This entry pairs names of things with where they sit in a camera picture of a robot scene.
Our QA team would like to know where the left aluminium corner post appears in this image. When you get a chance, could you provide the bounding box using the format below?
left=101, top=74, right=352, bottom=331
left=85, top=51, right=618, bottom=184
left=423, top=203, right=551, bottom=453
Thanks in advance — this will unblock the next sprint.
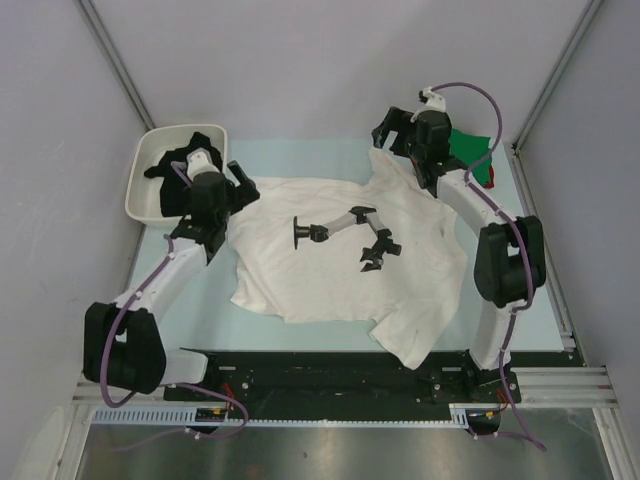
left=73, top=0, right=156, bottom=131

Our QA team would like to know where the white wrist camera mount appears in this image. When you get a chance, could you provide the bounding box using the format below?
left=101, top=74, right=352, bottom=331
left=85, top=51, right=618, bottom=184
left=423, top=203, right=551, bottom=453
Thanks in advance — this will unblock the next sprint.
left=419, top=87, right=447, bottom=112
left=187, top=148, right=218, bottom=181

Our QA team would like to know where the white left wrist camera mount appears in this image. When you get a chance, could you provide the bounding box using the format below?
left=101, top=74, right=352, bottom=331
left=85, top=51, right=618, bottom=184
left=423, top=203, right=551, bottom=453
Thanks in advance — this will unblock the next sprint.
left=187, top=148, right=218, bottom=181

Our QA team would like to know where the right aluminium corner post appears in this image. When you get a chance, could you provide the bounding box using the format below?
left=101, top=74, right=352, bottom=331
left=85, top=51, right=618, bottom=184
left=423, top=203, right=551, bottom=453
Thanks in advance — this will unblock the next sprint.
left=511, top=0, right=606, bottom=151

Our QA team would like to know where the white slotted cable duct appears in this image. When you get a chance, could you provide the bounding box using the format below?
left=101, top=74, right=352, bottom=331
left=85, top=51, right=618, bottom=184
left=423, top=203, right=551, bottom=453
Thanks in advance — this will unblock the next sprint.
left=92, top=403, right=474, bottom=431

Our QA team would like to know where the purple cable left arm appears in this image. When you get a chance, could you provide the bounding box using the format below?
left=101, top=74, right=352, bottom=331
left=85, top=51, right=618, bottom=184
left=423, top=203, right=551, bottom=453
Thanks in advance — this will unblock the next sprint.
left=102, top=162, right=250, bottom=454

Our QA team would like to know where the white t-shirt with robot print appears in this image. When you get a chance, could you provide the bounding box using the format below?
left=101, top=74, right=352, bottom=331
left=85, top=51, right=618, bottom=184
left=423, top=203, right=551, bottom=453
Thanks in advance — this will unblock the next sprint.
left=227, top=149, right=467, bottom=369

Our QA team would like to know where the green folded t-shirt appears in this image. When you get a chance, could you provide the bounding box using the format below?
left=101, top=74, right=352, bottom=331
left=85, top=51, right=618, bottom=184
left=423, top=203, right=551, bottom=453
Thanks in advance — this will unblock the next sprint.
left=449, top=129, right=493, bottom=186

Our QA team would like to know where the white plastic bin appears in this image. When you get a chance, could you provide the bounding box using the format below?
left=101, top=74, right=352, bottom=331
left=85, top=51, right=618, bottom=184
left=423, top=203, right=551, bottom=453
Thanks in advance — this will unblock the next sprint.
left=125, top=124, right=228, bottom=228

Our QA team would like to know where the red folded t-shirt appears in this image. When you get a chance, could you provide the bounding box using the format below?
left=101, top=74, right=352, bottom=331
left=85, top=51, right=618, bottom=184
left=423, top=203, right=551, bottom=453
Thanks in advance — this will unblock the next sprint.
left=483, top=166, right=495, bottom=190

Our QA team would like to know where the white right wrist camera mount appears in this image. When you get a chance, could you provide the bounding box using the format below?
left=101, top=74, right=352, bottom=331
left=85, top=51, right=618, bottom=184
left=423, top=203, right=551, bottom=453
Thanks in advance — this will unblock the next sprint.
left=419, top=87, right=447, bottom=112

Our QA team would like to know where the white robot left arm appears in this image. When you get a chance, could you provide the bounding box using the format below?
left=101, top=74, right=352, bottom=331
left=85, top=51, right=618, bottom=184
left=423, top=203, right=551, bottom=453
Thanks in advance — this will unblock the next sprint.
left=82, top=161, right=260, bottom=400

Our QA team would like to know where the black t-shirt in bin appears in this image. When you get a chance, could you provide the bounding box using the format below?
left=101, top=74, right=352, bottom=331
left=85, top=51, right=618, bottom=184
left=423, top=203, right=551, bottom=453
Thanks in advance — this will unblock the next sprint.
left=144, top=132, right=223, bottom=217

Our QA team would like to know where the aluminium corner post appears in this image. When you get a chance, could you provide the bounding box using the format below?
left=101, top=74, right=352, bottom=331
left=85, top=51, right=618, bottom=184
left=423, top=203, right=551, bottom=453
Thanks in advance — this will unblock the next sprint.
left=511, top=0, right=606, bottom=151
left=73, top=0, right=156, bottom=131

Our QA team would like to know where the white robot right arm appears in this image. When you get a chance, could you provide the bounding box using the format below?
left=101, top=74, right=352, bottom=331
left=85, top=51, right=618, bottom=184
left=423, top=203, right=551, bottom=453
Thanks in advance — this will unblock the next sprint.
left=371, top=107, right=546, bottom=401

